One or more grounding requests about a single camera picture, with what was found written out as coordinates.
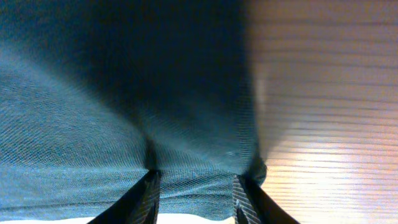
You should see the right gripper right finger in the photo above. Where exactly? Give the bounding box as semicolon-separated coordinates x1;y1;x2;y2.
233;175;300;224

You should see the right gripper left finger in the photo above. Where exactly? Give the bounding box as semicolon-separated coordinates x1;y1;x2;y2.
88;170;161;224

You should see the black t-shirt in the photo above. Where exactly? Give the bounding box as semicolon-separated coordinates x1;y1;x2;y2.
1;0;266;221

